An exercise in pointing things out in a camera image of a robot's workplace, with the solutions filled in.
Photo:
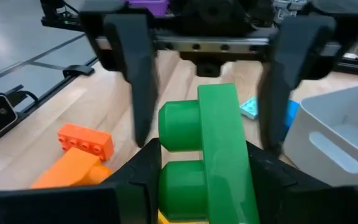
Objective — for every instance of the orange studded brick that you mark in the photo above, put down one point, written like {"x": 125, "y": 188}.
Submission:
{"x": 85, "y": 140}

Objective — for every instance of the black aluminium table frame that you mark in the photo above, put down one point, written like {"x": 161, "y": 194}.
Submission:
{"x": 54, "y": 92}

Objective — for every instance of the light grey plastic bin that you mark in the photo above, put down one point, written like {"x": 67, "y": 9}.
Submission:
{"x": 309, "y": 155}

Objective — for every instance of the green two-stud toy block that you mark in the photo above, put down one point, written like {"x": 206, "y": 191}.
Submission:
{"x": 222, "y": 140}

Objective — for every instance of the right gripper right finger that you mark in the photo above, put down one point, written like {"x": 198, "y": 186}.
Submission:
{"x": 306, "y": 205}

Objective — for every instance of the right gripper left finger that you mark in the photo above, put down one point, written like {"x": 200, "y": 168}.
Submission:
{"x": 73, "y": 205}

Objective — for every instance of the orange sloped toy block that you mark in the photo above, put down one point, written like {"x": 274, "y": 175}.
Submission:
{"x": 70, "y": 169}

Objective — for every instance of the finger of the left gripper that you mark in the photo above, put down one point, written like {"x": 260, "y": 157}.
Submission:
{"x": 135, "y": 77}
{"x": 291, "y": 77}

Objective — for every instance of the yellow toy block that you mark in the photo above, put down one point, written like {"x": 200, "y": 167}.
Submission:
{"x": 163, "y": 221}

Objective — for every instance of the black frame clip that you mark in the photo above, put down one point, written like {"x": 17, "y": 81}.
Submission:
{"x": 78, "y": 70}

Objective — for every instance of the purple plastic bucket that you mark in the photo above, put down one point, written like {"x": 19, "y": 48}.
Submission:
{"x": 148, "y": 6}

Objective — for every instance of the blue studded brick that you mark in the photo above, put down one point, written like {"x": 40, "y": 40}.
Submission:
{"x": 291, "y": 115}

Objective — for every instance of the light blue toy piece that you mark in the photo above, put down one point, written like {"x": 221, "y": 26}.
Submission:
{"x": 249, "y": 107}

